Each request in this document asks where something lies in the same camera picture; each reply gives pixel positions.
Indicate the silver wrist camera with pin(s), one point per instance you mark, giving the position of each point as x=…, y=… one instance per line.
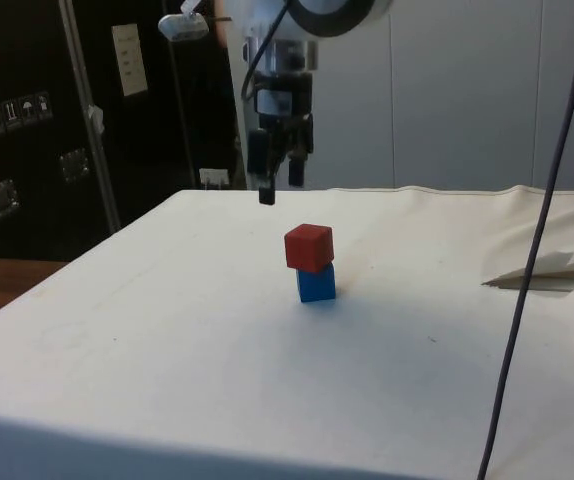
x=183, y=27

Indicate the blue cube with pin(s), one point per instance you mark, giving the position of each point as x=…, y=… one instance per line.
x=317, y=286

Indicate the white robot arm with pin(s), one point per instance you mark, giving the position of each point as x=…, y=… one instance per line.
x=287, y=30

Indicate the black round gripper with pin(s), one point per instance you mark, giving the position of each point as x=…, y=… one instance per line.
x=287, y=95

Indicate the black cabinet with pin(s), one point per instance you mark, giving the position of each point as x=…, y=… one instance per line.
x=32, y=150

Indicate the red cube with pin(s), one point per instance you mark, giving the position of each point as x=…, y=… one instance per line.
x=307, y=247

